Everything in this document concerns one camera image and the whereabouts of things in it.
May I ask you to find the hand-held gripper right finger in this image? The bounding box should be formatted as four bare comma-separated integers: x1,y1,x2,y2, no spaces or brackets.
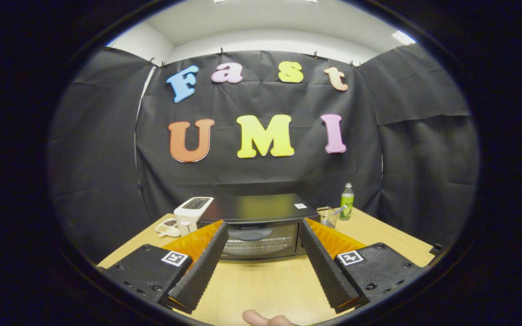
299,218,429,314

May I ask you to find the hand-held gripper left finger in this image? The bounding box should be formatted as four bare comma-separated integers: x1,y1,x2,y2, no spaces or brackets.
98,220,229,314

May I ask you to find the black toaster oven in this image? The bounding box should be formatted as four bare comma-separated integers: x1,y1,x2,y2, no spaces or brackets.
197,193,320,261

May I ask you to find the white pop-up toaster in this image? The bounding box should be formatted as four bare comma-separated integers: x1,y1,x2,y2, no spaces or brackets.
174,197,214,237

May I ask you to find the green drink bottle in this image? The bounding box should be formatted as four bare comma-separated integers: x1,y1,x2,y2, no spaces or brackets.
339,182,355,221

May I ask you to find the wire mesh utensil holder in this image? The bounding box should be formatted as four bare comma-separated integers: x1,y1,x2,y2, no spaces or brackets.
316,205,348,229

